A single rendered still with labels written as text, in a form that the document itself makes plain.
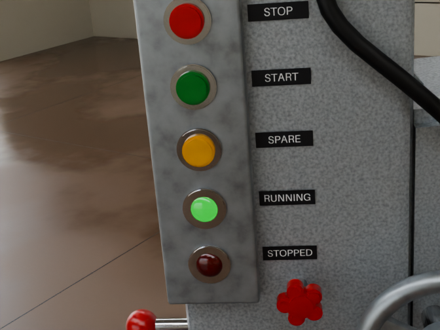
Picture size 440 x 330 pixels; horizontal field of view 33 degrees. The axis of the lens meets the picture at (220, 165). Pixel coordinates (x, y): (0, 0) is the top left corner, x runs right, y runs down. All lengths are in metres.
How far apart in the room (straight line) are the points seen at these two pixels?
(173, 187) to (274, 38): 0.14
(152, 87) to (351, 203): 0.19
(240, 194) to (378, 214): 0.12
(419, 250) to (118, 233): 3.19
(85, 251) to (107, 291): 0.43
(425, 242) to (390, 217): 0.04
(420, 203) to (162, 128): 0.22
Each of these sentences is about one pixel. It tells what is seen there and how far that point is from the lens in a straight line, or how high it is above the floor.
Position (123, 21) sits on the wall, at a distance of 9.25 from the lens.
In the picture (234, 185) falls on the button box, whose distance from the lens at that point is 0.59.
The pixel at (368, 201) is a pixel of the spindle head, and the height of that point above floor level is 1.32.
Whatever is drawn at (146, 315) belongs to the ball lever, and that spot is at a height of 1.19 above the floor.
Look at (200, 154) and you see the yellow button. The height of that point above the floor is 1.38.
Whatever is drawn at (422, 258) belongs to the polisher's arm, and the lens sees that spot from 0.66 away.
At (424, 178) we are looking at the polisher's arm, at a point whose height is 1.33.
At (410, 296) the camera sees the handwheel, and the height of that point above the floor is 1.26.
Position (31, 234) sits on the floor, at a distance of 3.94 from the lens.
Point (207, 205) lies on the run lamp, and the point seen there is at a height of 1.33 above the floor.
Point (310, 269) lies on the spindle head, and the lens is 0.64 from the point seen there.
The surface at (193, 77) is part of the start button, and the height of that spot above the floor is 1.44.
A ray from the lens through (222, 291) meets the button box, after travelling 0.64.
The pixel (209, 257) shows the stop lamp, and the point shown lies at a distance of 0.62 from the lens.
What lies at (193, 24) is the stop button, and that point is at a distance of 0.55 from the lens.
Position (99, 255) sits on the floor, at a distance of 3.58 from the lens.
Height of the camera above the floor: 1.56
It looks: 20 degrees down
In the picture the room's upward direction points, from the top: 5 degrees counter-clockwise
